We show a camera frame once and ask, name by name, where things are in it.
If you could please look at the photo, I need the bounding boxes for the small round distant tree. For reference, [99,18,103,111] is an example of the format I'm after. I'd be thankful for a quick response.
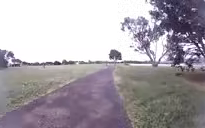
[108,48,123,68]

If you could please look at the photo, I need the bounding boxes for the pale strip of water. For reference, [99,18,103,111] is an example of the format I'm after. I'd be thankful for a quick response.
[128,62,173,67]

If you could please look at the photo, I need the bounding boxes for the dark asphalt path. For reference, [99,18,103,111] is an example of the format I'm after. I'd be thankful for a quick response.
[0,64,134,128]

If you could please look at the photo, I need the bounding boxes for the distant row of trees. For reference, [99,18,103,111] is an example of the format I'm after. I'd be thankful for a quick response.
[21,59,154,66]

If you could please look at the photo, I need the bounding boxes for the large pale-trunked spreading tree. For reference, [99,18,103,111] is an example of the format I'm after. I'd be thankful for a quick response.
[120,15,173,68]

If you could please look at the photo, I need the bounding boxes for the grass field beside water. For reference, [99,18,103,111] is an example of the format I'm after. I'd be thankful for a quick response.
[113,63,205,128]

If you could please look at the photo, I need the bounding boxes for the grass field with bare patches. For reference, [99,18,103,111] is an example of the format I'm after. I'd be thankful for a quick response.
[0,63,108,128]

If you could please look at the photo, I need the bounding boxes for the low pale building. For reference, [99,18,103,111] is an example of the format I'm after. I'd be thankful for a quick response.
[6,58,23,68]

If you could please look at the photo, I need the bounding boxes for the large dark leafy tree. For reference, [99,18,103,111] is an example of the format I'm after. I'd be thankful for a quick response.
[146,0,205,73]

